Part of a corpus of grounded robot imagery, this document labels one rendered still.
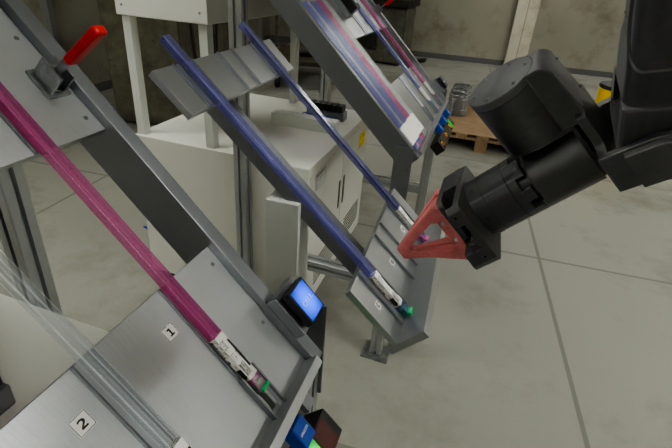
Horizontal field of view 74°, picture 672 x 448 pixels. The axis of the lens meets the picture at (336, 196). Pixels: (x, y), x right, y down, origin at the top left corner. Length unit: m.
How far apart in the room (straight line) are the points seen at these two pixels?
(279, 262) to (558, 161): 0.53
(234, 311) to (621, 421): 1.41
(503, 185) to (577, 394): 1.38
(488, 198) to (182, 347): 0.34
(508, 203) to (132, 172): 0.42
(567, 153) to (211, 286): 0.39
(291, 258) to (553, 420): 1.09
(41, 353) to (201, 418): 0.40
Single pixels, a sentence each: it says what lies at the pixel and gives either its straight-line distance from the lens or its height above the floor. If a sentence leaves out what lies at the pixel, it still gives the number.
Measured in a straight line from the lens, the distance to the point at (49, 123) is 0.56.
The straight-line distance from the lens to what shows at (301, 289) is 0.57.
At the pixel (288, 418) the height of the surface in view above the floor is 0.73.
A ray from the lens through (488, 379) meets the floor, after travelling 1.66.
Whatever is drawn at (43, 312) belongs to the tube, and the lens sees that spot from 0.45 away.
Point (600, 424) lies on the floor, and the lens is 1.71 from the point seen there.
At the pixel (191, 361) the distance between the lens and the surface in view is 0.51.
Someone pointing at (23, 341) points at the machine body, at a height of 0.62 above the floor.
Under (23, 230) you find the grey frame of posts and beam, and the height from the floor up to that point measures 0.76.
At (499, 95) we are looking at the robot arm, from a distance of 0.37.
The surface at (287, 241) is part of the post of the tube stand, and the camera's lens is 0.77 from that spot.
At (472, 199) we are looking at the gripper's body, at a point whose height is 0.99.
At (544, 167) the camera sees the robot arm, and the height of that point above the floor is 1.03.
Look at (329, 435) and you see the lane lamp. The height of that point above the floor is 0.65.
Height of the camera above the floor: 1.17
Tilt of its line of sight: 27 degrees down
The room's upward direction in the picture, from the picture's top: 4 degrees clockwise
